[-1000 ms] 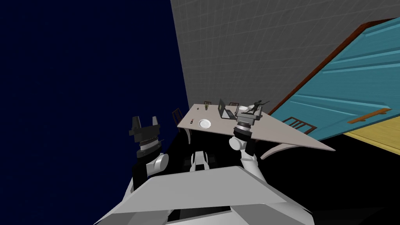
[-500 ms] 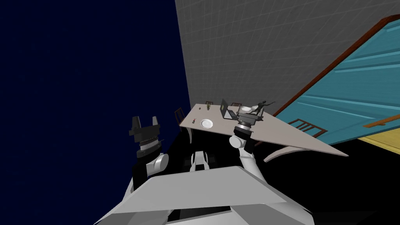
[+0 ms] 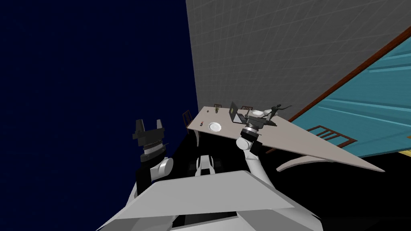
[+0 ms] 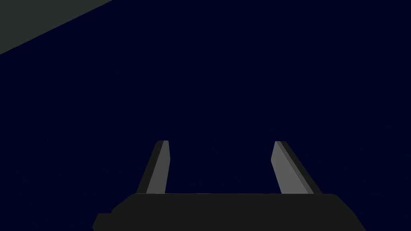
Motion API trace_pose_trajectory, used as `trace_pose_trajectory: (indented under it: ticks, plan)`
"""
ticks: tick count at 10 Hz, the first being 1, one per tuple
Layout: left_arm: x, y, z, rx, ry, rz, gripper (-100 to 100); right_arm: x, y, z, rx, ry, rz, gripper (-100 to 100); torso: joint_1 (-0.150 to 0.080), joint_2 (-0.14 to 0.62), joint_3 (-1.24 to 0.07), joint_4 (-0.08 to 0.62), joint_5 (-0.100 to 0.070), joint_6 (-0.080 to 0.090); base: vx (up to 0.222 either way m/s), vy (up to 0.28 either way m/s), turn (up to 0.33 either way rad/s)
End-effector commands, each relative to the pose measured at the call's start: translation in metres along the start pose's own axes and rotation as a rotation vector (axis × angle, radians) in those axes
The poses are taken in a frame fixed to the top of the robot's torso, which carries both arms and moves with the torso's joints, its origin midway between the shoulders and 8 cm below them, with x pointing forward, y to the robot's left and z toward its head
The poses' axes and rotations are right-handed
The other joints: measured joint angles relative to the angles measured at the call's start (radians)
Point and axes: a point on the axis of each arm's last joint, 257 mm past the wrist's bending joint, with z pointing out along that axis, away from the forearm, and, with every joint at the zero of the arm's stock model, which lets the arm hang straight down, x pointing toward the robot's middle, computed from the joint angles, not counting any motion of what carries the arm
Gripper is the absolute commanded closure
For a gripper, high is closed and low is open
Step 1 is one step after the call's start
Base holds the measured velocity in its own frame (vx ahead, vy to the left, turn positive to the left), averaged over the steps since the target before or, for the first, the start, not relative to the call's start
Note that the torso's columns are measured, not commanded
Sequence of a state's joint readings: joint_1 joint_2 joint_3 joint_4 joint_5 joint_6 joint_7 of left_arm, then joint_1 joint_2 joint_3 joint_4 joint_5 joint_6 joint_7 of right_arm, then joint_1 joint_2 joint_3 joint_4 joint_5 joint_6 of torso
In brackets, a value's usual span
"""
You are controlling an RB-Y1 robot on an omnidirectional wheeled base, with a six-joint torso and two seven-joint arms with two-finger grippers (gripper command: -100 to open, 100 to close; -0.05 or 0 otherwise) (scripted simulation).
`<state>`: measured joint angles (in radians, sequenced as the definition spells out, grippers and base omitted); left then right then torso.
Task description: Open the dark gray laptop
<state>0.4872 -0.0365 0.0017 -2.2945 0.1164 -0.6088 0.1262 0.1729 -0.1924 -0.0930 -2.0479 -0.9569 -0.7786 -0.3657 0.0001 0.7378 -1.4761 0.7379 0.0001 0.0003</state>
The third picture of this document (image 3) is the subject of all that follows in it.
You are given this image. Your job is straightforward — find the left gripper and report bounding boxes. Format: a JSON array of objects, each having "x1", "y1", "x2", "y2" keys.
[{"x1": 132, "y1": 119, "x2": 166, "y2": 147}]

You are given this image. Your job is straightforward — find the white bowl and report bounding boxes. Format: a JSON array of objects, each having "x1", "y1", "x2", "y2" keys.
[{"x1": 251, "y1": 109, "x2": 273, "y2": 118}]

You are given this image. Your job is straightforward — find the dark figure statue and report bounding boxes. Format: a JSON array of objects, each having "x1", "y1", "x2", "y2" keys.
[{"x1": 266, "y1": 103, "x2": 293, "y2": 122}]

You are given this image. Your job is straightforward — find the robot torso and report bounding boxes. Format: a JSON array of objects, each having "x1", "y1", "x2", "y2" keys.
[{"x1": 96, "y1": 154, "x2": 323, "y2": 231}]

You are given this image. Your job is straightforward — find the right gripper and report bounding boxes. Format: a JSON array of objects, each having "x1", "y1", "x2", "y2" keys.
[{"x1": 245, "y1": 115, "x2": 277, "y2": 130}]

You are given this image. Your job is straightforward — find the grey open laptop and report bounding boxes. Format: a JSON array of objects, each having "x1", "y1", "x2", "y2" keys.
[{"x1": 229, "y1": 101, "x2": 248, "y2": 124}]

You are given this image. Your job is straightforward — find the beige dining table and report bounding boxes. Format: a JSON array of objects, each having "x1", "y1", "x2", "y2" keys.
[{"x1": 186, "y1": 105, "x2": 386, "y2": 174}]

